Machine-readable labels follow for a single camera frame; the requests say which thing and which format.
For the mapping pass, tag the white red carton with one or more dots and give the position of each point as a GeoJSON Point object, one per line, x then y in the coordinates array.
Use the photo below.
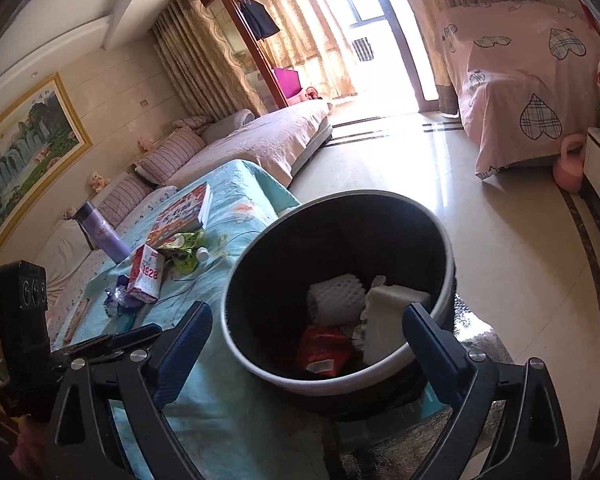
{"type": "Point", "coordinates": [147, 275]}

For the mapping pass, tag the large striped pillow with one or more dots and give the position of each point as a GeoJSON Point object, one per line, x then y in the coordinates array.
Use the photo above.
{"type": "Point", "coordinates": [125, 200]}
{"type": "Point", "coordinates": [172, 155]}

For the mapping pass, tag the framed landscape painting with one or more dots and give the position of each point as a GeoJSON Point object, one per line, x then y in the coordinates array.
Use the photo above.
{"type": "Point", "coordinates": [15, 150]}

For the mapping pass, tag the small round plush toy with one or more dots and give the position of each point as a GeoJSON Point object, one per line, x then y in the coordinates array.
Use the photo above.
{"type": "Point", "coordinates": [70, 212]}

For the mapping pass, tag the small striped pillow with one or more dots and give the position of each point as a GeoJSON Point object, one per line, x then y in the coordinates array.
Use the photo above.
{"type": "Point", "coordinates": [192, 122]}

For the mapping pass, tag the pink sofa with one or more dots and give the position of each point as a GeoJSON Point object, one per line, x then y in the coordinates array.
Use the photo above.
{"type": "Point", "coordinates": [260, 135]}

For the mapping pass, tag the wooden ruler board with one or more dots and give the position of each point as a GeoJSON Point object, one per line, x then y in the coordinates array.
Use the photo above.
{"type": "Point", "coordinates": [77, 317]}

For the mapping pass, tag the colourful boxed book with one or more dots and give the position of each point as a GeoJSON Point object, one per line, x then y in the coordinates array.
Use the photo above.
{"type": "Point", "coordinates": [180, 212]}

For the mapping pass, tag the white cushion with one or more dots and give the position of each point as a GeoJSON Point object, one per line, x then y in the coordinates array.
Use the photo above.
{"type": "Point", "coordinates": [67, 255]}

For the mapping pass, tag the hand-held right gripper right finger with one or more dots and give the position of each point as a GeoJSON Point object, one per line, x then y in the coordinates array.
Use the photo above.
{"type": "Point", "coordinates": [432, 355]}

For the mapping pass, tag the pink floor plush toy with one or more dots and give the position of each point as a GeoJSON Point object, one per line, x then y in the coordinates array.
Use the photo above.
{"type": "Point", "coordinates": [311, 94]}

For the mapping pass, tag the pink heart-print cloth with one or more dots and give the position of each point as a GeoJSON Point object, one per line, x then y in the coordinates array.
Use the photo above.
{"type": "Point", "coordinates": [510, 80]}

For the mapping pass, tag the beige patterned curtain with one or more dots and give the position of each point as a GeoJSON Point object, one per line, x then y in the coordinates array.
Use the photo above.
{"type": "Point", "coordinates": [200, 60]}

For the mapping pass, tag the blue white crumpled wrapper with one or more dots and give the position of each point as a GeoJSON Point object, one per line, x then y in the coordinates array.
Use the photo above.
{"type": "Point", "coordinates": [120, 300]}

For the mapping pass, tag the black white-rimmed trash bin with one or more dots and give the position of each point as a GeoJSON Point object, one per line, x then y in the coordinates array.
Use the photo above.
{"type": "Point", "coordinates": [280, 280]}

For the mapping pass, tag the orange-red snack packet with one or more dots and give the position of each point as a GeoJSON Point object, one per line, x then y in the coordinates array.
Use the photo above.
{"type": "Point", "coordinates": [322, 350]}

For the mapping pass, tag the white foam net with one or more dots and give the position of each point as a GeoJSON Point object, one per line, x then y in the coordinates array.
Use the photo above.
{"type": "Point", "coordinates": [335, 300]}

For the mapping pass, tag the purple drinking bottle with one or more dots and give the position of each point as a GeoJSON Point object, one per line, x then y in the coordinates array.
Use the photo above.
{"type": "Point", "coordinates": [102, 235]}

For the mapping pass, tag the magenta chair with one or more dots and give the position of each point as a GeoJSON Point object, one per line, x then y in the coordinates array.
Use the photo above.
{"type": "Point", "coordinates": [287, 85]}

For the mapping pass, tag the white foam block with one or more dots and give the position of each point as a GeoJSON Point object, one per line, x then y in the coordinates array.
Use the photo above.
{"type": "Point", "coordinates": [390, 320]}

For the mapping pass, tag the black hanging garment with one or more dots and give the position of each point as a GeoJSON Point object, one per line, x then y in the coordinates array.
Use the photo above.
{"type": "Point", "coordinates": [260, 20]}

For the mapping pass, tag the beige teddy bear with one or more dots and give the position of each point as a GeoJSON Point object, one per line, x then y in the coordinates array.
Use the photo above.
{"type": "Point", "coordinates": [100, 181]}

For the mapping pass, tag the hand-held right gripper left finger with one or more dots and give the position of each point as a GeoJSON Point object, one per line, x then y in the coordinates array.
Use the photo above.
{"type": "Point", "coordinates": [180, 355]}

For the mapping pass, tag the sheer balcony curtain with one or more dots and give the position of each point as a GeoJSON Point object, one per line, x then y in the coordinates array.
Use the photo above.
{"type": "Point", "coordinates": [305, 35]}

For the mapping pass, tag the green yellow snack pouch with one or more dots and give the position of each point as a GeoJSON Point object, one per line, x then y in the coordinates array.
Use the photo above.
{"type": "Point", "coordinates": [177, 241]}

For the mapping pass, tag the black white striped object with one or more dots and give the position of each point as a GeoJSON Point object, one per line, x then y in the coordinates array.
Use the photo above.
{"type": "Point", "coordinates": [362, 49]}

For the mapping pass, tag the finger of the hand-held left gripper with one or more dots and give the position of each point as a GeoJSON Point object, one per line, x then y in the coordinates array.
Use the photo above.
{"type": "Point", "coordinates": [140, 334]}
{"type": "Point", "coordinates": [87, 347]}

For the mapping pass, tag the small white bottle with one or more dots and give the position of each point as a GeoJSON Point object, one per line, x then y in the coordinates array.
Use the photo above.
{"type": "Point", "coordinates": [203, 254]}

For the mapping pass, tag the pink kettlebell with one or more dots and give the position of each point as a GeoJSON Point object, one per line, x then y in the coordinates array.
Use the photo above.
{"type": "Point", "coordinates": [569, 170]}

